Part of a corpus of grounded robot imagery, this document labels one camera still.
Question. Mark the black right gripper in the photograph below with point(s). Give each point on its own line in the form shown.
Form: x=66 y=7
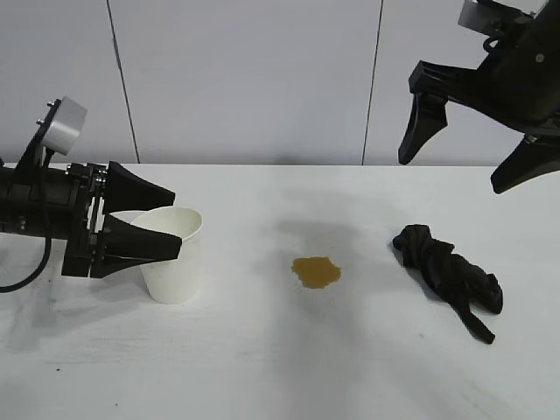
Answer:
x=525 y=83

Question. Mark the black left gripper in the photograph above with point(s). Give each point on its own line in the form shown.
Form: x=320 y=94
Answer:
x=39 y=201

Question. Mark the white paper cup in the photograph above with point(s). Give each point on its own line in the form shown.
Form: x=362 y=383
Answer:
x=179 y=275

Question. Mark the black cloth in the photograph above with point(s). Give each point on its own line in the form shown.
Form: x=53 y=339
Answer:
x=442 y=271

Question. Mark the brown liquid spill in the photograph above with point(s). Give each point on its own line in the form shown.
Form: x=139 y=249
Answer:
x=317 y=272

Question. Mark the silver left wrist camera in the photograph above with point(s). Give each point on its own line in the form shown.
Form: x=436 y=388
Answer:
x=65 y=124

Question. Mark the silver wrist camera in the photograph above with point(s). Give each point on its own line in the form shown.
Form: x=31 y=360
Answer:
x=65 y=124
x=474 y=15

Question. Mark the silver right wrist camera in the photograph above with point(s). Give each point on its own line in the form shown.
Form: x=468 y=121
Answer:
x=474 y=15

